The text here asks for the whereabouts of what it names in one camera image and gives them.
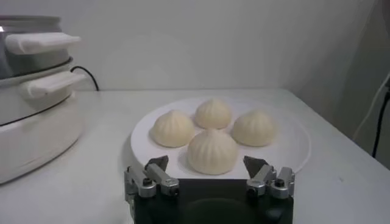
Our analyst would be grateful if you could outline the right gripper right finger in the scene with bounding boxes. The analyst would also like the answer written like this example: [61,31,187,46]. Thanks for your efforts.
[243,155,296,200]

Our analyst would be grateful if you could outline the black cable with adapter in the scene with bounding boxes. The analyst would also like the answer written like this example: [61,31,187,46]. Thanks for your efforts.
[371,86,390,158]

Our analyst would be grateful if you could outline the white steamed baozi bun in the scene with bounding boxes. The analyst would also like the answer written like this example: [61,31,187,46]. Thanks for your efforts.
[149,109,196,149]
[186,128,239,176]
[194,97,232,130]
[231,109,278,147]

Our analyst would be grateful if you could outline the white wall cable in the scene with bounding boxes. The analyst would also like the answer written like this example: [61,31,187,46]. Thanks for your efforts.
[352,72,390,141]

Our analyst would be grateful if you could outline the white round plate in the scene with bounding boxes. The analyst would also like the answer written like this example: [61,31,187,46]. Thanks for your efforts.
[130,96,312,180]

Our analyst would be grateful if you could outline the white electric pot base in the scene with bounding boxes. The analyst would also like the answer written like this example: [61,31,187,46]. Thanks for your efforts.
[0,57,88,185]

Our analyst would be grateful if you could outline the black pot power cable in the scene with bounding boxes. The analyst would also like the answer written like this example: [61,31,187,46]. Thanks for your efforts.
[69,65,100,92]

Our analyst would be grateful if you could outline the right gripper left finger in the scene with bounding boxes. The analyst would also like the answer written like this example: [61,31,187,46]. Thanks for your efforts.
[124,155,180,203]

